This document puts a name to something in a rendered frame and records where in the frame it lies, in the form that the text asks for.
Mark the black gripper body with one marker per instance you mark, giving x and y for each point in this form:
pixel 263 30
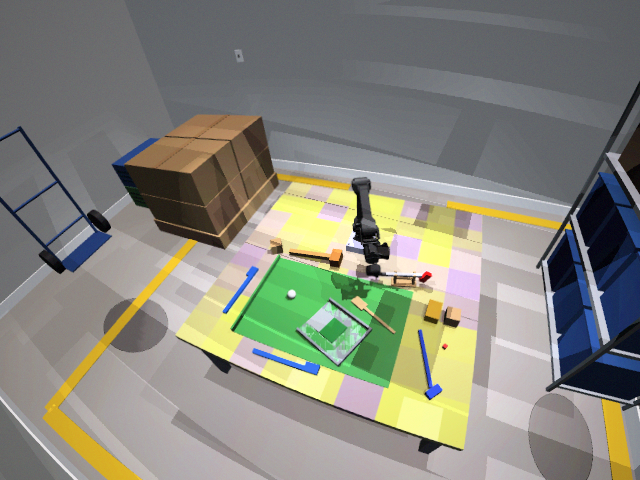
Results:
pixel 374 269

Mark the tan cube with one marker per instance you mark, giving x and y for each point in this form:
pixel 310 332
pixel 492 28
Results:
pixel 452 317
pixel 276 246

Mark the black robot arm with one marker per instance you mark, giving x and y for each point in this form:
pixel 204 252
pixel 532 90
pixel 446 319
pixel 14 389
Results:
pixel 365 226

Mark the orange box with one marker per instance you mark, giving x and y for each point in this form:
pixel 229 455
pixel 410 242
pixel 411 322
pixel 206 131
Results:
pixel 433 311

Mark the green flat mat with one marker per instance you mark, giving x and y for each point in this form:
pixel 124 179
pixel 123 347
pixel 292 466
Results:
pixel 273 317

